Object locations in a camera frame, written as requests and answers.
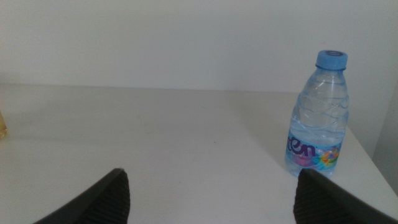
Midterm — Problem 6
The yellow tea bottle green label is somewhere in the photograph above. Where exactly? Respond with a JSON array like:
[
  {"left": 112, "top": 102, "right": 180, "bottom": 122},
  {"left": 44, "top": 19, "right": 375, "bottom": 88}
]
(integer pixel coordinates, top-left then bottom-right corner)
[{"left": 0, "top": 110, "right": 7, "bottom": 140}]

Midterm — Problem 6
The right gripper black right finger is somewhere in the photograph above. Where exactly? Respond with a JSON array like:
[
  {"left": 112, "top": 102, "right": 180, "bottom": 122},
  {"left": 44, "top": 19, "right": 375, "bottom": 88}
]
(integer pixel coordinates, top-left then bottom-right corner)
[{"left": 293, "top": 168, "right": 398, "bottom": 224}]

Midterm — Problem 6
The clear water bottle blue cap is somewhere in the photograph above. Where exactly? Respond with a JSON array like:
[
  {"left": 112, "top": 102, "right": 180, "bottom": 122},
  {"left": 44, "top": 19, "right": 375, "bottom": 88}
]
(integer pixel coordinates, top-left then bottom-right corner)
[{"left": 284, "top": 49, "right": 349, "bottom": 178}]

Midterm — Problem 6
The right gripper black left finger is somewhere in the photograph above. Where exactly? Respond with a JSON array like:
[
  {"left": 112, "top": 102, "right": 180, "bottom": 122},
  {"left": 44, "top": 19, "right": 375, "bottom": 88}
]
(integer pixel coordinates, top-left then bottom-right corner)
[{"left": 32, "top": 168, "right": 131, "bottom": 224}]

